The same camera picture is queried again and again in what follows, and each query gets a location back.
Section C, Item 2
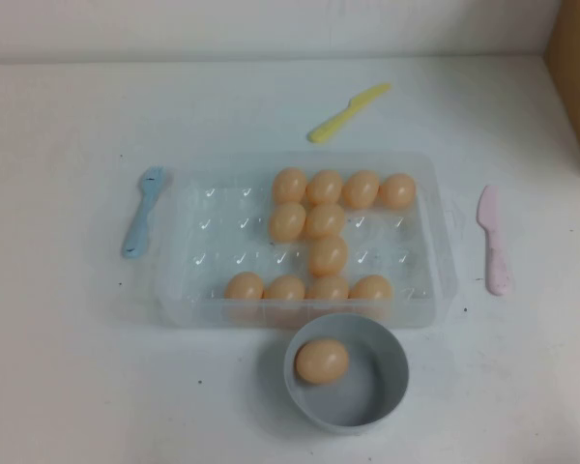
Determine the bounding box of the yellow plastic knife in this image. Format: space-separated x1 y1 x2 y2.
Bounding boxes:
307 82 392 144

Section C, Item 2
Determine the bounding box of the grey-blue round bowl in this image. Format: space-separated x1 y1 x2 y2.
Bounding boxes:
282 311 411 434

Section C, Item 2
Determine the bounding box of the pink plastic knife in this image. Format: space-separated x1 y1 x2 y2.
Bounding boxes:
476 184 514 297

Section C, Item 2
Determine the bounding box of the peach plastic egg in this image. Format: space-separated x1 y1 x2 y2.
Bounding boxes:
263 274 306 302
342 170 381 210
308 234 350 277
304 202 347 240
269 201 307 241
272 166 309 204
295 338 350 386
223 271 265 301
378 172 418 211
305 169 344 206
348 275 394 303
304 275 350 302

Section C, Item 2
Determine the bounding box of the clear plastic egg box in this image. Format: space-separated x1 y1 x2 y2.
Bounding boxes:
153 152 460 331

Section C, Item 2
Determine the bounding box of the light blue plastic fork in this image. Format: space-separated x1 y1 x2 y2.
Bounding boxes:
121 165 174 260

